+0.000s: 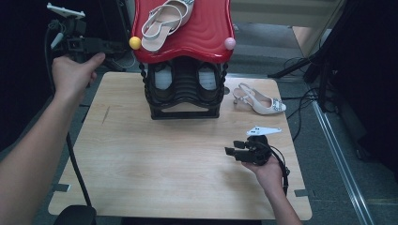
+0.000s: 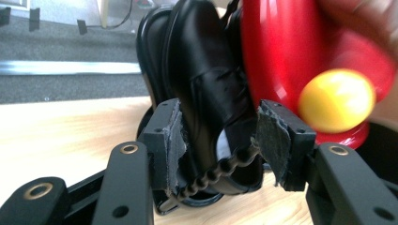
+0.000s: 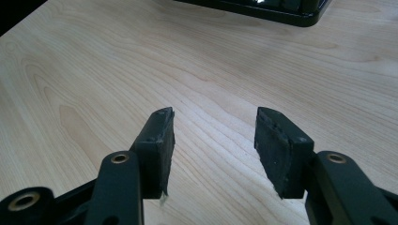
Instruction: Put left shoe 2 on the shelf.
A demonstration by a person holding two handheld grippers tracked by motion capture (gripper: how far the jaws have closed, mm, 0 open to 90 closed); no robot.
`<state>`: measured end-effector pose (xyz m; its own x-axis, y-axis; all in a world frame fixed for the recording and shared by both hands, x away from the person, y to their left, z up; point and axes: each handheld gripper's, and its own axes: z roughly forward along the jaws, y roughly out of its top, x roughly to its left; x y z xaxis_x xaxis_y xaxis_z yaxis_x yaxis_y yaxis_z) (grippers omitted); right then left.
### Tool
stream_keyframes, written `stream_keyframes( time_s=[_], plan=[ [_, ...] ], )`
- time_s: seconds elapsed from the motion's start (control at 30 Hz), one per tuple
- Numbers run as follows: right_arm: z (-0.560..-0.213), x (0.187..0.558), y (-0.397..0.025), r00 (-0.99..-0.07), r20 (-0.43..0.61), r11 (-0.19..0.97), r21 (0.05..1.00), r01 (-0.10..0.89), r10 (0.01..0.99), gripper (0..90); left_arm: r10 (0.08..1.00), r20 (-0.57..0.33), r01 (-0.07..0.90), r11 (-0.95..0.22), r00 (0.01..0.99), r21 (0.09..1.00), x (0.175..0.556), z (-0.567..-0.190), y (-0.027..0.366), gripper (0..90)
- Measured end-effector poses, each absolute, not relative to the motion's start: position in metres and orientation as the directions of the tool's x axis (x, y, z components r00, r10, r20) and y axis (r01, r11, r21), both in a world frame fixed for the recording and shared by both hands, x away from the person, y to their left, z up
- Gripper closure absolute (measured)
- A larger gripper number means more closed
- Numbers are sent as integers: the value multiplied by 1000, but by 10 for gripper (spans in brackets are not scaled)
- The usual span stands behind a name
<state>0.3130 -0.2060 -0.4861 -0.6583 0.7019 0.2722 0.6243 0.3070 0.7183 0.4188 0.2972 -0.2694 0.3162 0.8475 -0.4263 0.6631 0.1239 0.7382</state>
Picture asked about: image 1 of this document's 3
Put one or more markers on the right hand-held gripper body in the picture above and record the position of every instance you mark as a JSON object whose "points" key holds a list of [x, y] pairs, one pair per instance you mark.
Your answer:
{"points": [[258, 153]]}

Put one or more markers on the red and black shoe rack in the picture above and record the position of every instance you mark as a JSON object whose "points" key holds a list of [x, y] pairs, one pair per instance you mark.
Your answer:
{"points": [[203, 31]]}

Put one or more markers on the black tripod stand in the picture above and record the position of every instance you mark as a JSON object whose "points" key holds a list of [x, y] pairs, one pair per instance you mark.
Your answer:
{"points": [[325, 72]]}

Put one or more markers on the dark rounded seat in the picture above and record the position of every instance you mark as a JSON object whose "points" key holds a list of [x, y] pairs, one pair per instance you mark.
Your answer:
{"points": [[75, 215]]}

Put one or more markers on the metal floor rail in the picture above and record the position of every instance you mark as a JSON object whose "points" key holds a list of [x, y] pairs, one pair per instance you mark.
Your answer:
{"points": [[339, 156]]}

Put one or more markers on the black leather shoe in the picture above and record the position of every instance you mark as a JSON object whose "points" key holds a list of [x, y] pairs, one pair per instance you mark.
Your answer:
{"points": [[164, 79], [207, 79]]}

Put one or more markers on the tan wooden board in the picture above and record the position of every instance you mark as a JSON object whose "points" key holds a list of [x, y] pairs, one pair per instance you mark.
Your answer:
{"points": [[308, 39]]}

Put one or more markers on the person's right hand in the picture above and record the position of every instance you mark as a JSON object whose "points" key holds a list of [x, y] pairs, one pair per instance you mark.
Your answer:
{"points": [[269, 178]]}

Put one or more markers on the white slingback heel sandal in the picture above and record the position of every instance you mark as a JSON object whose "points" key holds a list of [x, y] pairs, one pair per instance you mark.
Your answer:
{"points": [[153, 43], [266, 108]]}

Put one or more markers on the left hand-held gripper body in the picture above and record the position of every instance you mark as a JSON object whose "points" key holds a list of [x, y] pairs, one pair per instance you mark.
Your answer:
{"points": [[73, 43]]}

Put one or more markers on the person's left hand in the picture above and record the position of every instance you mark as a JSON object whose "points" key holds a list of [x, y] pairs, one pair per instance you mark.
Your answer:
{"points": [[70, 78]]}

